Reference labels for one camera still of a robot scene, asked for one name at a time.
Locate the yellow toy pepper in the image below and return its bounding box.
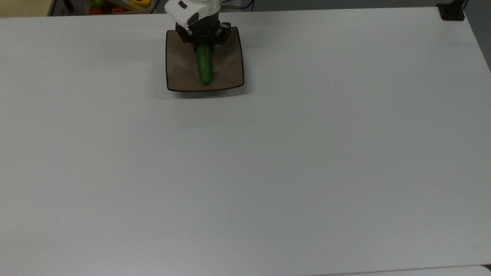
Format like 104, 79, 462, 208
127, 0, 152, 11

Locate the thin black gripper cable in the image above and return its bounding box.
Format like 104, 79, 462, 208
221, 0, 255, 12

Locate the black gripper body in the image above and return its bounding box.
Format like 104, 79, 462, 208
187, 11, 223, 46

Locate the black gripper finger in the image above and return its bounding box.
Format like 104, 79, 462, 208
175, 22, 200, 53
210, 22, 232, 53

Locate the black table clamp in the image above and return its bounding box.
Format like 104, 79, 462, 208
436, 0, 467, 21

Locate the green cucumber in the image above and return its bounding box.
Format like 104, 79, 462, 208
197, 44, 213, 85

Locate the basket of toy vegetables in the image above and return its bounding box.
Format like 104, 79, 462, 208
85, 0, 154, 15

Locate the light wooden table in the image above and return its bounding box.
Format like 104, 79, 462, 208
0, 0, 55, 18

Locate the square brown ceramic plate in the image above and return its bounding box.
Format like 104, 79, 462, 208
165, 26, 245, 92

